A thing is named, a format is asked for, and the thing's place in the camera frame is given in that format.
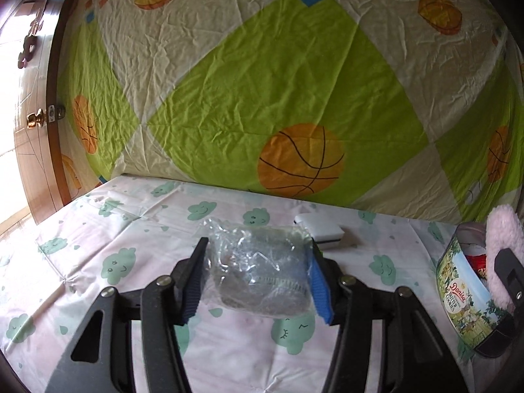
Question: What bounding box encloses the white rectangular box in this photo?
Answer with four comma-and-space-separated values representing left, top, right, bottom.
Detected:
294, 214, 355, 251

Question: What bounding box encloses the cloud print bedsheet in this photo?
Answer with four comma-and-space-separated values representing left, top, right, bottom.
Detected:
0, 174, 492, 393

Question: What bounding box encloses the clear plastic bag grey cloth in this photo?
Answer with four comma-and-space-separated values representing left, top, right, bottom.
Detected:
202, 216, 315, 319

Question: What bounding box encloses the printed cookie tin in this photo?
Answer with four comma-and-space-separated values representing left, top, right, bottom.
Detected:
435, 221, 517, 355

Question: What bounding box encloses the brass door knob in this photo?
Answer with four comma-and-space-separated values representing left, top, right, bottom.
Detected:
26, 107, 47, 130

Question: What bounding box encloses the pink fluffy sock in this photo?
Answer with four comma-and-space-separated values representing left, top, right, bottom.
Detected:
484, 204, 524, 309

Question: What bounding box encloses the red drawstring pouch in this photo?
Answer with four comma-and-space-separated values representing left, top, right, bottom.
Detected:
464, 250, 492, 281

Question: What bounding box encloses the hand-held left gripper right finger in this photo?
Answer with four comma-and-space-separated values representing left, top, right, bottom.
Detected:
307, 244, 476, 393

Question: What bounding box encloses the wooden door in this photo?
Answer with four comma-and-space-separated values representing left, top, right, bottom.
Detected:
0, 0, 88, 238

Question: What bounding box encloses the dark hanging door ornament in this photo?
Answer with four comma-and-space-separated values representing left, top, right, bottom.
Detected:
17, 6, 47, 68

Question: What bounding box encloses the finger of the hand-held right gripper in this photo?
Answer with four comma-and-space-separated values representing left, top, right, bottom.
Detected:
474, 314, 517, 359
494, 249, 524, 310

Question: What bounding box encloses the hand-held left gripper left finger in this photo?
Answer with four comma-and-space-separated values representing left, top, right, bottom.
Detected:
45, 236, 210, 393

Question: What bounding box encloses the basketball print quilt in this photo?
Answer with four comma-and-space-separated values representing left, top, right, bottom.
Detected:
55, 0, 524, 226

